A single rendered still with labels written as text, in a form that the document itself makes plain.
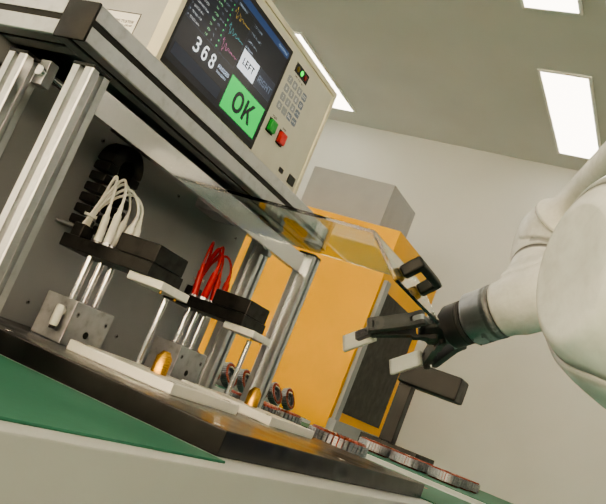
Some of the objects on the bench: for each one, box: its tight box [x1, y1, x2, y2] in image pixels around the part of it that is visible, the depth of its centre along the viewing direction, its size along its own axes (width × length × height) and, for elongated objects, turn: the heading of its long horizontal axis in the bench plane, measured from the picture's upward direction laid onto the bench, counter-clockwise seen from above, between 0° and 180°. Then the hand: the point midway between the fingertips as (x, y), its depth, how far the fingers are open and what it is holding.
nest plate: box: [67, 339, 239, 415], centre depth 92 cm, size 15×15×1 cm
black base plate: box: [0, 314, 425, 498], centre depth 103 cm, size 47×64×2 cm
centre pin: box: [150, 350, 172, 377], centre depth 92 cm, size 2×2×3 cm
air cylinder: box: [31, 290, 114, 349], centre depth 99 cm, size 5×8×6 cm
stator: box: [308, 424, 369, 459], centre depth 141 cm, size 11×11×4 cm
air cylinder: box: [144, 336, 207, 383], centre depth 120 cm, size 5×8×6 cm
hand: (372, 354), depth 144 cm, fingers open, 13 cm apart
